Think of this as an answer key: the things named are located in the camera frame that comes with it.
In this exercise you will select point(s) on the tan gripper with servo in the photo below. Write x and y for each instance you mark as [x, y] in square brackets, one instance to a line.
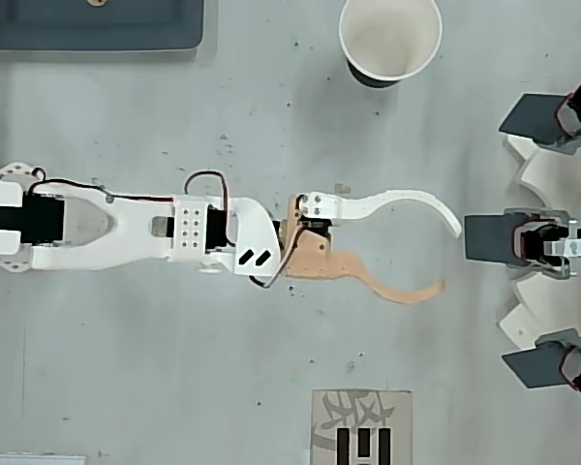
[311, 259]

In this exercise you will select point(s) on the white paper cup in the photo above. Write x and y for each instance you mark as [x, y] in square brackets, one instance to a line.
[387, 39]

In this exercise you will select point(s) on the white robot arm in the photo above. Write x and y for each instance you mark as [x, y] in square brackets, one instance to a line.
[126, 227]

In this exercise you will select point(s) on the dark grey flat panel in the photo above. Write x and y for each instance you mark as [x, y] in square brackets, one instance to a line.
[528, 118]
[486, 239]
[535, 368]

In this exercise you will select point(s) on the white curved stand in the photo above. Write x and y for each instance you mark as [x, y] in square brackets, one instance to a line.
[561, 179]

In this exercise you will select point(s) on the grey printed marker card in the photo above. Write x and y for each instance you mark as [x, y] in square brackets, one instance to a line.
[329, 436]

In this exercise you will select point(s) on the dark blue-grey tray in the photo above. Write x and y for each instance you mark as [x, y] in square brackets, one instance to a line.
[77, 29]

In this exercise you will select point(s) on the silver metal bracket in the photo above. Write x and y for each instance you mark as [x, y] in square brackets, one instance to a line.
[569, 248]

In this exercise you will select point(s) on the white perforated base plate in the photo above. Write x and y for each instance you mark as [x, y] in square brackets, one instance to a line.
[17, 170]

